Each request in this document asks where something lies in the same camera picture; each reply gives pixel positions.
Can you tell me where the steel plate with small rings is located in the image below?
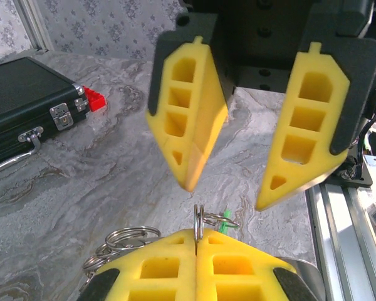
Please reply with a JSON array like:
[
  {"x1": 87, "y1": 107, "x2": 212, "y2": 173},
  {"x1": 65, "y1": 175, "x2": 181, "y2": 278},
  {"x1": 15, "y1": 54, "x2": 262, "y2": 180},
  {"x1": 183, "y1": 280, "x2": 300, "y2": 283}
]
[{"x1": 82, "y1": 211, "x2": 326, "y2": 301}]

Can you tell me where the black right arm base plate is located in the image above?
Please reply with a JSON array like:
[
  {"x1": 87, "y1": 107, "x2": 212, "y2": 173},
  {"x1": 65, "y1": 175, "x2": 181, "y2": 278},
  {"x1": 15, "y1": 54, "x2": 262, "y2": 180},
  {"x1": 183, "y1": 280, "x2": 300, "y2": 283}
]
[{"x1": 330, "y1": 150, "x2": 374, "y2": 189}]

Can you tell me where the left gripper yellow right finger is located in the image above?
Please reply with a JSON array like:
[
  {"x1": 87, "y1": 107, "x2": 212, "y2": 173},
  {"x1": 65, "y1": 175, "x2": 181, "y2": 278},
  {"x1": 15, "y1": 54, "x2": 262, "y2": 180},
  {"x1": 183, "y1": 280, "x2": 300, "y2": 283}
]
[{"x1": 196, "y1": 228, "x2": 317, "y2": 301}]

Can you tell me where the aluminium frame post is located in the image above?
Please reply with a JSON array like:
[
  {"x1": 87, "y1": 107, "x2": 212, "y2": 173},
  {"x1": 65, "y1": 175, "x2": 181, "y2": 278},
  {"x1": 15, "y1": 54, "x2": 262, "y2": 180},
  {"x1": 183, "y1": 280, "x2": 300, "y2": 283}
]
[{"x1": 17, "y1": 0, "x2": 54, "y2": 53}]

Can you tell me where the key with green cap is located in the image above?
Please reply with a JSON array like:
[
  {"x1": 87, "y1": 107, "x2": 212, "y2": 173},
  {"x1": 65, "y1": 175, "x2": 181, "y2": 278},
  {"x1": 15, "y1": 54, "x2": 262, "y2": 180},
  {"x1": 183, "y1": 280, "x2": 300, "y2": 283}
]
[{"x1": 217, "y1": 209, "x2": 236, "y2": 235}]

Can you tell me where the red studded toy brick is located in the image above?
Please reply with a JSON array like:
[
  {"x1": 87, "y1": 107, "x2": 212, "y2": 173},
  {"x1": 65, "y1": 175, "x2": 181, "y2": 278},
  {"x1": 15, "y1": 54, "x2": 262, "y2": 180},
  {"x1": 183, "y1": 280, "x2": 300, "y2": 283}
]
[{"x1": 82, "y1": 85, "x2": 108, "y2": 113}]

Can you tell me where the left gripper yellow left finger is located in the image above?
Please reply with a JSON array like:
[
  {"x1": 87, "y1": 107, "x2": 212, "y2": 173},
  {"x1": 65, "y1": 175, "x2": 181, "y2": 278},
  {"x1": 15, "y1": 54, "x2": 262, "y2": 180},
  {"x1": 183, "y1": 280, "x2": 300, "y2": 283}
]
[{"x1": 76, "y1": 228, "x2": 197, "y2": 301}]

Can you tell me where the black case with metal latches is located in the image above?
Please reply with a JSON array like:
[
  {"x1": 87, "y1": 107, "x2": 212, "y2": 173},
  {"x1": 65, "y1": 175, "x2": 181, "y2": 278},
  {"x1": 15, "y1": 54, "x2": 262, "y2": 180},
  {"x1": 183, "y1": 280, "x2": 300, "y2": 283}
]
[{"x1": 0, "y1": 56, "x2": 90, "y2": 181}]

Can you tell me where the large steel split keyring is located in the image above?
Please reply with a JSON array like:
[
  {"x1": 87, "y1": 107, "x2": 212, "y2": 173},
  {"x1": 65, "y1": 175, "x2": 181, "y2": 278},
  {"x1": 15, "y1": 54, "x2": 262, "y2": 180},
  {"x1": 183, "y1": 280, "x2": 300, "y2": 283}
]
[{"x1": 193, "y1": 204, "x2": 206, "y2": 251}]

